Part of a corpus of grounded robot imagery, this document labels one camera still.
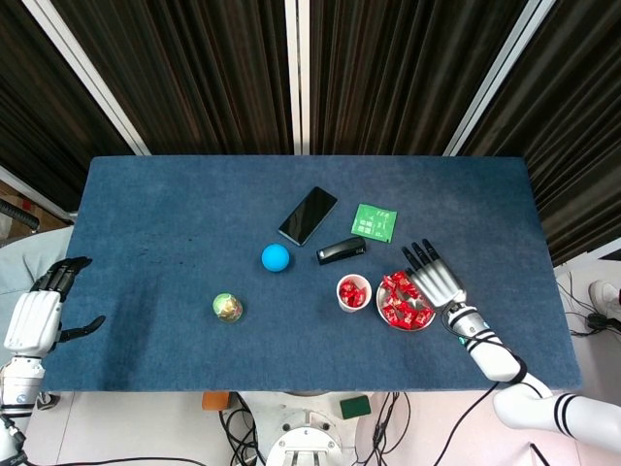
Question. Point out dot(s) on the red candy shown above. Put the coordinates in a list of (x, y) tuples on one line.
[(390, 313), (402, 279), (406, 321), (423, 318), (388, 281), (403, 306), (346, 291), (359, 297)]

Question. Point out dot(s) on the green sachet packet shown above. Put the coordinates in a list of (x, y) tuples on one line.
[(373, 222)]

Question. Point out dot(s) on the black ribbed tube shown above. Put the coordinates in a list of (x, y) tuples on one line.
[(19, 214)]

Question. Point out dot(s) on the person's blue jeans leg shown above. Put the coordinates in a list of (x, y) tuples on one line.
[(24, 262)]

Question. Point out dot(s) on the white frame post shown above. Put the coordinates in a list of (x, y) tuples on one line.
[(291, 73), (85, 73), (500, 73)]

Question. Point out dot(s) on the bowl of red candies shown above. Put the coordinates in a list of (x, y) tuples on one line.
[(415, 304)]

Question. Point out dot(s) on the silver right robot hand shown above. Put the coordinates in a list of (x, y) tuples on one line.
[(439, 281)]

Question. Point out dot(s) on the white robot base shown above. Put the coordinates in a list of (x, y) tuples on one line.
[(301, 437)]

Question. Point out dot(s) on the black power adapter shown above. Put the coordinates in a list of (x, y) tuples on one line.
[(599, 321)]

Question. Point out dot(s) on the green round can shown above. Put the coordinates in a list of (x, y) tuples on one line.
[(227, 307)]

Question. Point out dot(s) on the black smartphone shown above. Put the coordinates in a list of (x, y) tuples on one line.
[(308, 216)]

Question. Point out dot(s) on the white shoe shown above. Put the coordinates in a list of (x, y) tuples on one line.
[(604, 296)]

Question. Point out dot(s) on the black white sneaker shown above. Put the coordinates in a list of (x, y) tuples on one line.
[(48, 400)]

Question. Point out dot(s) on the white paper cup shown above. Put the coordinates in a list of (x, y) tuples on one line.
[(342, 307)]

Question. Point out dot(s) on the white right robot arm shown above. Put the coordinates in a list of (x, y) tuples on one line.
[(495, 361)]

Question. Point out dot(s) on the blue felt table cloth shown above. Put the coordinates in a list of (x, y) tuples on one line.
[(242, 349)]

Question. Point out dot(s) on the dark brown curtain panel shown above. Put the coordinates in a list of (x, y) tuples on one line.
[(582, 121), (39, 97), (194, 73), (398, 73)]

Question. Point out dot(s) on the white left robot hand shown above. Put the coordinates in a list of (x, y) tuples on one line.
[(33, 321)]

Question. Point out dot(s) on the black stapler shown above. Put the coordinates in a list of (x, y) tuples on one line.
[(339, 251)]

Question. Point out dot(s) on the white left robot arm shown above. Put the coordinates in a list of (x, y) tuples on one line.
[(19, 388)]

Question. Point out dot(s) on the blue ball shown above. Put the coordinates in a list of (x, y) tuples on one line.
[(276, 257)]

